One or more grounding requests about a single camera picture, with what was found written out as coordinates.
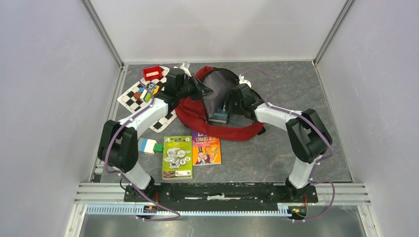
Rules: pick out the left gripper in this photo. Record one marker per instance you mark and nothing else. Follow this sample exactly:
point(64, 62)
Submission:
point(200, 88)

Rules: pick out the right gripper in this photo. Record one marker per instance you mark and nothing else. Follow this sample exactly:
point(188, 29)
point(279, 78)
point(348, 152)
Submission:
point(230, 97)

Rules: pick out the blue nineteen eighty-four book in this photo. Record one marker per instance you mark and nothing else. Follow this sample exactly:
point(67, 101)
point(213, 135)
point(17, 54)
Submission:
point(219, 116)

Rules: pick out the red backpack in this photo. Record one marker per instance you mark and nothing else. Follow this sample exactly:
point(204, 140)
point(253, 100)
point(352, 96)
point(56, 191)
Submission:
point(196, 114)

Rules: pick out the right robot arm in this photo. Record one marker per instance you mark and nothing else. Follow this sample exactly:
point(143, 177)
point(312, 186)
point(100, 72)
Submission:
point(308, 136)

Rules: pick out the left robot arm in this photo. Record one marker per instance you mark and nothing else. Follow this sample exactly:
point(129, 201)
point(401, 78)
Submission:
point(118, 146)

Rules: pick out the orange Roald Dahl book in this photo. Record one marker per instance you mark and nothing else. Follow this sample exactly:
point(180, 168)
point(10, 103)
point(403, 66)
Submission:
point(206, 149)

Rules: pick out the red plastic box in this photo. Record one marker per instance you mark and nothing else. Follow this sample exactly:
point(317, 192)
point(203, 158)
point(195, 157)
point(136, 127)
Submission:
point(152, 73)

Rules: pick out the colourful toy block cluster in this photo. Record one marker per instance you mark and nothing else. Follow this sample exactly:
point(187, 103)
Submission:
point(143, 95)

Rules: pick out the green treehouse book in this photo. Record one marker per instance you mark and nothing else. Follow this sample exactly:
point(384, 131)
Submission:
point(177, 158)

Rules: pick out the black white chess mat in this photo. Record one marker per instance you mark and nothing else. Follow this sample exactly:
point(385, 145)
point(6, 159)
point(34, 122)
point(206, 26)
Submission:
point(127, 100)

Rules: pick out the toy block train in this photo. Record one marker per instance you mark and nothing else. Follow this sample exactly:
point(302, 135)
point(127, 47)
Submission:
point(149, 146)

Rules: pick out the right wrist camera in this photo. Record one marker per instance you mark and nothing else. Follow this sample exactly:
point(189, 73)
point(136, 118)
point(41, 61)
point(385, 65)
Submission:
point(242, 80)

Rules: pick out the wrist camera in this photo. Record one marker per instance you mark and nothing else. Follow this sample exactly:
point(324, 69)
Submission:
point(185, 67)
point(242, 80)

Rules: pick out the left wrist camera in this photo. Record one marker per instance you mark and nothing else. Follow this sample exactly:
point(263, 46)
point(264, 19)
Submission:
point(185, 67)

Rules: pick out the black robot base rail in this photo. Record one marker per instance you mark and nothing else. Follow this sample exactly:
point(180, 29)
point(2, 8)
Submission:
point(208, 197)

